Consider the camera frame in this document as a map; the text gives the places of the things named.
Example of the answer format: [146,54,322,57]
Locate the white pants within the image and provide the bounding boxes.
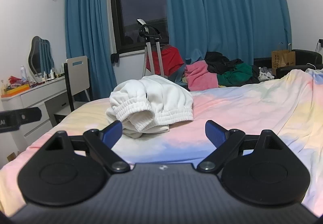
[105,75,194,139]

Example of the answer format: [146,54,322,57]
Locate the narrow blue curtain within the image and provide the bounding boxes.
[65,0,118,103]

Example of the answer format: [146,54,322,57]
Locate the black framed window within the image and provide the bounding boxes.
[109,0,169,56]

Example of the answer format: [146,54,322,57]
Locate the blue cloth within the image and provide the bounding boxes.
[169,65,188,84]

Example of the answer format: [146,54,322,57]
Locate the wide blue curtain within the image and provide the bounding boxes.
[163,0,292,80]

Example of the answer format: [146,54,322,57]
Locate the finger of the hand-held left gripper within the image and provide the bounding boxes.
[15,107,42,127]

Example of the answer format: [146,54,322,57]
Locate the garment steamer stand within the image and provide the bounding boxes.
[136,19,167,78]

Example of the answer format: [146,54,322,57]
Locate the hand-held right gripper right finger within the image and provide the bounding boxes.
[197,120,284,173]

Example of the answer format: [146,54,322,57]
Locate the orange box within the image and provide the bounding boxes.
[4,84,30,95]

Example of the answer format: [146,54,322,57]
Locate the black sofa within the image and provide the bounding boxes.
[254,49,323,79]

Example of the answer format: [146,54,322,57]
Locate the green garment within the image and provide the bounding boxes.
[217,63,260,86]

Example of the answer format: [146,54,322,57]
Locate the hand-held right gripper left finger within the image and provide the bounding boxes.
[43,120,131,173]

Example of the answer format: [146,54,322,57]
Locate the white dressing table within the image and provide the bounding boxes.
[0,76,68,154]

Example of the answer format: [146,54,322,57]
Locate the black garment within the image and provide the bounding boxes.
[204,51,260,76]

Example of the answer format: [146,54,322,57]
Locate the red garment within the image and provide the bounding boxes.
[146,46,185,75]

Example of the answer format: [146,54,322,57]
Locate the pink garment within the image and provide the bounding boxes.
[184,60,219,91]

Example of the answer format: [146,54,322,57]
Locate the wavy framed mirror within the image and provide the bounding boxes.
[28,36,55,78]

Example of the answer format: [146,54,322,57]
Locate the white and black chair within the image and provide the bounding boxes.
[53,56,91,123]

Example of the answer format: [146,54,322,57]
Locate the white patterned cloth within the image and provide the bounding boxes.
[259,66,275,81]

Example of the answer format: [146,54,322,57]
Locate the row of cosmetic bottles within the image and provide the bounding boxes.
[42,62,66,81]

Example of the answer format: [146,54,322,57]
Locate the brown paper bag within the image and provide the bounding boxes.
[271,42,296,75]

